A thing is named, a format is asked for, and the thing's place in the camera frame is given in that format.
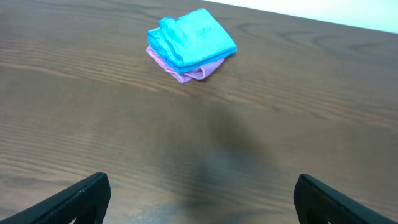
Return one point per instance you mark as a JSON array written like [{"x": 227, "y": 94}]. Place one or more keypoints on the folded purple cloth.
[{"x": 200, "y": 73}]

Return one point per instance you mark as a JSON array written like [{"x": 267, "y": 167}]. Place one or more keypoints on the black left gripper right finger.
[{"x": 318, "y": 203}]

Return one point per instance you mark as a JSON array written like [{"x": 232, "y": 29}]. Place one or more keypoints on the blue cloth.
[{"x": 190, "y": 41}]

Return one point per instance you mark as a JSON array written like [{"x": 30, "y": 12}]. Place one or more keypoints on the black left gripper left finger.
[{"x": 84, "y": 202}]

